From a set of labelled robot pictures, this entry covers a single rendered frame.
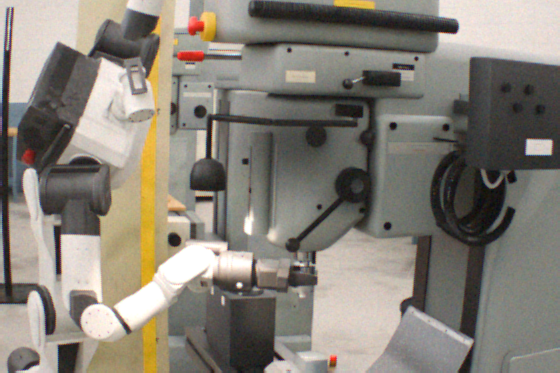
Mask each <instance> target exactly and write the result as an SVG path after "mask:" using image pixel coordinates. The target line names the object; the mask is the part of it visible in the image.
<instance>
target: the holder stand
mask: <svg viewBox="0 0 560 373"><path fill-rule="evenodd" d="M275 308H276V297H275V296H274V295H273V294H272V293H271V292H270V291H269V290H265V289H258V288H256V285H255V286H254V287H253V288H252V291H251V294H250V293H242V294H239V293H236V292H226V291H221V290H220V289H219V288H218V286H217V285H213V286H212V287H211V288H210V290H208V291H207V311H206V320H207V341H208V342H209V343H210V344H211V346H212V347H213V348H214V349H215V350H216V351H217V352H218V353H219V355H220V356H221V358H222V359H223V360H224V361H225V363H227V364H228V366H229V367H235V366H254V365H263V364H271V363H272V362H273V361H274V353H275V345H274V330H275Z"/></svg>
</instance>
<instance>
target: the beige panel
mask: <svg viewBox="0 0 560 373"><path fill-rule="evenodd" d="M128 1H129V0H79V1H78V17H77V28H76V37H75V49H76V50H77V51H79V52H81V53H82V54H86V55H87V54H88V52H89V51H90V50H91V49H92V48H93V46H94V42H95V38H96V34H97V32H98V30H99V28H100V26H101V25H102V23H103V22H104V20H106V19H108V18H109V19H111V20H113V21H114V22H117V23H120V24H121V22H122V20H123V16H124V13H125V10H126V7H127V3H128ZM174 26H175V0H165V1H164V4H163V6H162V12H161V14H160V17H159V21H158V23H157V27H156V29H155V31H154V33H157V34H159V35H160V36H159V37H160V45H159V50H158V52H157V55H156V58H155V61H154V64H153V66H152V69H151V72H150V75H149V78H147V79H145V80H148V81H149V82H150V84H151V87H152V95H153V100H154V105H155V110H156V114H155V115H154V116H153V117H152V120H151V124H150V127H149V130H148V133H147V136H146V139H145V142H144V145H143V149H142V155H141V157H140V161H139V163H138V165H137V167H136V169H135V170H134V171H133V172H132V175H131V176H130V177H128V178H127V180H126V181H125V182H124V183H123V185H122V187H121V188H119V189H117V190H114V191H111V199H112V204H111V206H110V210H109V212H108V214H107V215H106V216H99V215H97V216H98V217H99V218H100V221H101V224H100V238H101V246H100V248H101V250H100V264H101V270H102V271H101V288H102V302H101V304H102V305H104V306H107V307H108V308H109V309H110V310H112V309H113V308H114V306H115V305H116V304H118V303H120V302H121V301H122V300H124V299H125V298H127V297H129V296H132V295H133V294H135V293H138V292H139V290H141V289H142V288H144V287H146V286H147V285H148V284H150V283H151V282H152V281H153V279H154V278H153V277H154V275H155V274H156V273H157V272H158V270H159V268H160V266H161V265H162V264H164V263H165V262H167V261H168V253H167V240H168V199H169V197H168V157H169V126H170V116H171V75H172V63H173V36H174ZM114 309H115V308H114ZM168 318H169V316H168V307H167V308H166V310H164V311H163V312H160V313H159V314H158V315H157V316H156V317H153V318H152V319H151V321H150V322H149V323H147V324H146V325H145V326H144V327H143V328H142V327H141V328H140V329H139V330H138V331H137V332H134V333H130V334H129V335H126V336H124V337H123V338H122V339H120V340H118V341H116V342H105V341H99V344H98V346H97V350H95V352H94V355H93V357H92V359H91V362H90V363H89V364H88V365H89V366H88V367H87V369H86V373H169V358H168V356H169V338H168Z"/></svg>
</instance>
